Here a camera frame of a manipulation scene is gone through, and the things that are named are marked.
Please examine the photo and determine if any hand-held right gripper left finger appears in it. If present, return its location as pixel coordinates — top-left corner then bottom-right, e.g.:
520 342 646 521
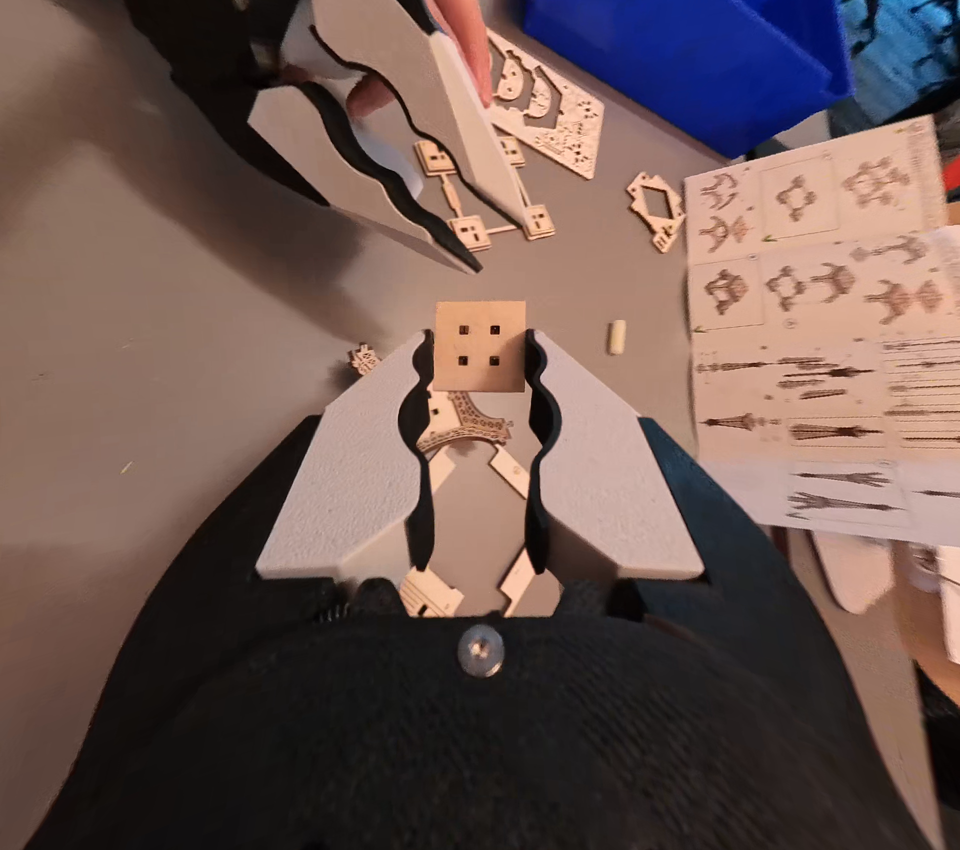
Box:
253 330 438 585

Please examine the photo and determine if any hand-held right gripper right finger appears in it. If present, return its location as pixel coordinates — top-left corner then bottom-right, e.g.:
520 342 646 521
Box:
523 329 708 585

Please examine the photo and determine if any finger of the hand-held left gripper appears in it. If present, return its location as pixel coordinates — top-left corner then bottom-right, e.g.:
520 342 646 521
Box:
306 0 529 229
246 79 483 275

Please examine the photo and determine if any wooden tower base model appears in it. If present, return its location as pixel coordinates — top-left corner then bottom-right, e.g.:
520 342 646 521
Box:
414 388 516 455

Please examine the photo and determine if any square wooden plate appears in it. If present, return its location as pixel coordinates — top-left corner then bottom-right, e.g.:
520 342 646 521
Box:
435 300 528 392

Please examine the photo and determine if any grey desk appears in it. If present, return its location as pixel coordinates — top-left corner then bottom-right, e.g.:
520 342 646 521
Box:
0 0 946 850

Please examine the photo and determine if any wooden four-square connector piece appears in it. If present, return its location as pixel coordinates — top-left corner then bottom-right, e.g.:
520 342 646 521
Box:
414 137 558 255

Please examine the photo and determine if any wooden parts sheet with arches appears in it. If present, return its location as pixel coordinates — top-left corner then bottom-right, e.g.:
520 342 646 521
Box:
483 28 606 181

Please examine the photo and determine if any white stand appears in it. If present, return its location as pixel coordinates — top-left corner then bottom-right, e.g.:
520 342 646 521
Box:
810 531 960 664

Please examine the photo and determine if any paper instruction sheet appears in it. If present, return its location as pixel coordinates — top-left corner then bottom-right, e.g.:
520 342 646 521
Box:
684 115 960 547

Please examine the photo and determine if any blue plastic bin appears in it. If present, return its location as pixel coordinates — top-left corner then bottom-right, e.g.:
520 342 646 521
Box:
516 0 858 159

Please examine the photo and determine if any wooden leftover frame sheet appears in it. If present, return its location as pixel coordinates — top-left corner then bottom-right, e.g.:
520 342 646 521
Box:
397 448 560 620

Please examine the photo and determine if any wooden diamond frame piece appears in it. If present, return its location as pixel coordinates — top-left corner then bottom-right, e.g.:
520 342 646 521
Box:
626 171 687 253

